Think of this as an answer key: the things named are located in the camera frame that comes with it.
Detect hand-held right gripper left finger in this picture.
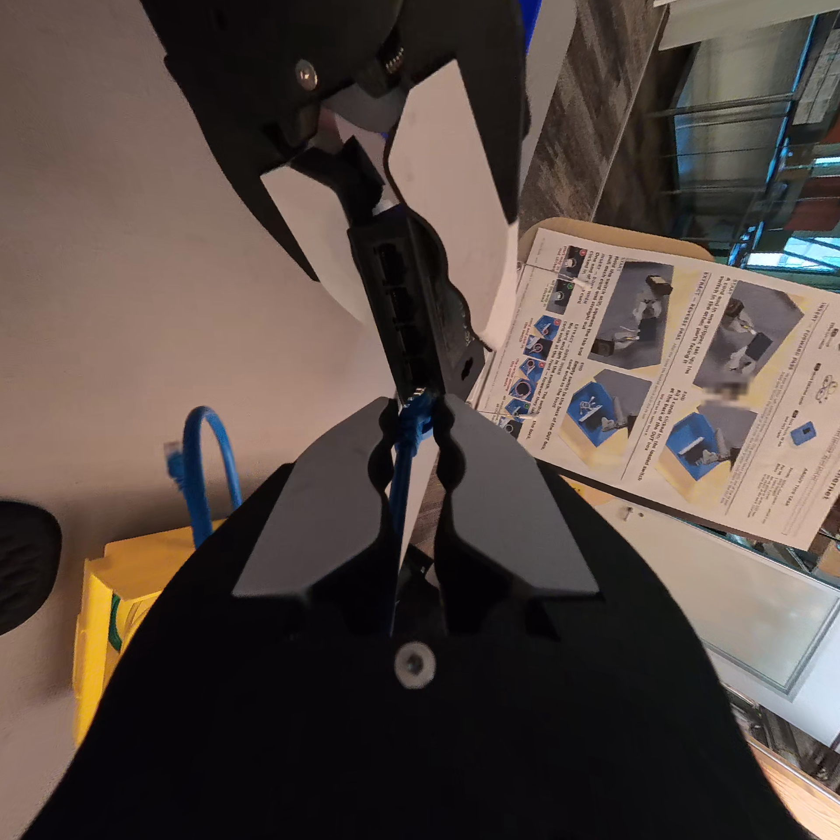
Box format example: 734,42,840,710
231,395,401,636

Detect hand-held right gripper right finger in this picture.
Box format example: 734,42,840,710
433,394,600,636

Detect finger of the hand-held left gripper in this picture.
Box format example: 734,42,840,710
382,58,521,350
259,136,387,327

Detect black network switch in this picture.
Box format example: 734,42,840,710
346,203,494,404

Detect blue ethernet cable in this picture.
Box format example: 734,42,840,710
163,387,437,634

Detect yellow plastic bin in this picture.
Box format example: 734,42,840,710
72,518,229,746

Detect instruction poster board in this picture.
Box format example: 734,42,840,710
472,217,840,552

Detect black oval pad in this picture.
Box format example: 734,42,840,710
0,500,63,636

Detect red-brown box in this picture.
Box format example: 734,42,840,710
784,174,840,232

